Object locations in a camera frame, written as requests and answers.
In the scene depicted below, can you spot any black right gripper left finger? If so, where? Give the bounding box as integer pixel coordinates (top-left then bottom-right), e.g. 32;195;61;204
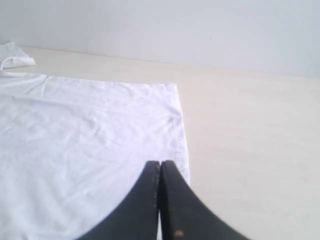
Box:
79;161;160;240

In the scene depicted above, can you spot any white t-shirt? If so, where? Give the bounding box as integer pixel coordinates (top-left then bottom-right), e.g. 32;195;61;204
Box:
0;42;190;240

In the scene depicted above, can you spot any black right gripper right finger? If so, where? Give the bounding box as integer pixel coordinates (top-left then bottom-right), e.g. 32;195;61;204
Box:
158;160;247;240

